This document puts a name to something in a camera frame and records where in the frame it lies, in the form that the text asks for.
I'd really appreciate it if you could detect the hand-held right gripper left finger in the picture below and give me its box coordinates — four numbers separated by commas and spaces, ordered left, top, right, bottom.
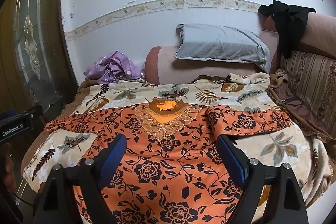
33, 133, 128, 224

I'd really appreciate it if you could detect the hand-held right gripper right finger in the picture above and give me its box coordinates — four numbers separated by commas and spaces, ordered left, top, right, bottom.
217, 134, 309, 224

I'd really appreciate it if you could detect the orange black floral garment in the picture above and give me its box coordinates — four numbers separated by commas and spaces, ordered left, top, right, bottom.
45, 98, 292, 224

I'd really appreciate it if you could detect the cream leaf-print blanket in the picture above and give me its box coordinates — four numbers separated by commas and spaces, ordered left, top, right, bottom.
21, 72, 334, 207

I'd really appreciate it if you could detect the brown cloth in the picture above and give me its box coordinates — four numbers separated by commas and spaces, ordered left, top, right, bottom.
266, 70, 336, 144

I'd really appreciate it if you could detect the purple floral cloth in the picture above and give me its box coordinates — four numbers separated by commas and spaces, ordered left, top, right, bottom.
84, 51, 145, 84

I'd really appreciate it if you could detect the wooden door with glass panel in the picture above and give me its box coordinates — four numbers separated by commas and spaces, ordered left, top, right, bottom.
0, 0, 79, 224

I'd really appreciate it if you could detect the pink bolster cushion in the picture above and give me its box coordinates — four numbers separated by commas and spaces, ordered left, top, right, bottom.
144, 46, 263, 85

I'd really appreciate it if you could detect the grey pillow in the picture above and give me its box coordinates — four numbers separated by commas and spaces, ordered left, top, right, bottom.
175, 24, 271, 73

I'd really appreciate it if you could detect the striped patterned cushion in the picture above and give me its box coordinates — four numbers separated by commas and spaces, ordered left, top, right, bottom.
280, 50, 336, 135

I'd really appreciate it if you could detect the pink padded backrest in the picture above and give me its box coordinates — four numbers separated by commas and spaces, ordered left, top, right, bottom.
259, 13, 336, 59

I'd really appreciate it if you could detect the black cable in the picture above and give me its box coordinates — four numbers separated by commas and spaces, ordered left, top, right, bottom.
12, 194, 36, 207

